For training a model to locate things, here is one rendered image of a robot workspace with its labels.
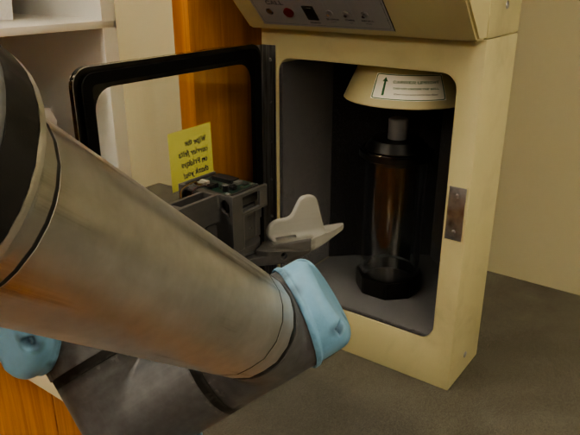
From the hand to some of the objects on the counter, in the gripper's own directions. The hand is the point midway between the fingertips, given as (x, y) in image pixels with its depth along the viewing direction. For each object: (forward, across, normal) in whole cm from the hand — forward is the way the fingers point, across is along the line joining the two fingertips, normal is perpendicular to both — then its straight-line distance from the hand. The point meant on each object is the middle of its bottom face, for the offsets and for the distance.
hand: (289, 217), depth 72 cm
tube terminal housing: (+29, +1, +28) cm, 40 cm away
